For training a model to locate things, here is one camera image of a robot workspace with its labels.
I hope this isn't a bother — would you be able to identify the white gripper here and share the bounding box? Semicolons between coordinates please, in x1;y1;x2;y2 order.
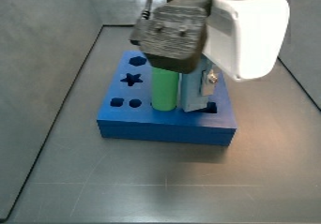
201;0;290;97

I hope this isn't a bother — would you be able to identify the blue shape sorting board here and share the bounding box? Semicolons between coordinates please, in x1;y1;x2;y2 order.
96;51;237;146

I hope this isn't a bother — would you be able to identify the green cylinder peg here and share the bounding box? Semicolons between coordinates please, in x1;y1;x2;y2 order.
151;67;179;112

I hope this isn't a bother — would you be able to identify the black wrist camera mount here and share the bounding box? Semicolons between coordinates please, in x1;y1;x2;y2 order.
130;0;211;74

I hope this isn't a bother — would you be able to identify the black camera cable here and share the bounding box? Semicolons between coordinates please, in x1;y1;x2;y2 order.
135;0;154;20

